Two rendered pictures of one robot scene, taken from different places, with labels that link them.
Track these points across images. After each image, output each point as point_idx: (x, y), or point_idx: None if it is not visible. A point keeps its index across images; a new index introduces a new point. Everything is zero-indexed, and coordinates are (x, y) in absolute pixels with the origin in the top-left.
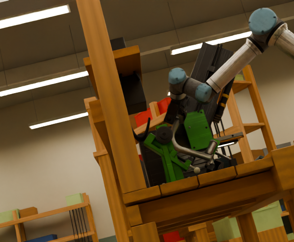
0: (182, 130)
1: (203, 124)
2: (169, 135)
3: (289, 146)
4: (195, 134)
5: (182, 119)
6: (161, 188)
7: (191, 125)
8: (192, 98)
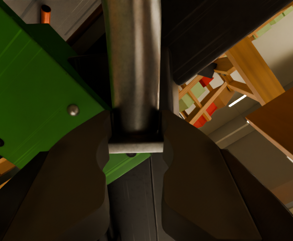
0: None
1: (23, 152)
2: None
3: None
4: (12, 83)
5: (65, 156)
6: None
7: (73, 125)
8: (139, 227)
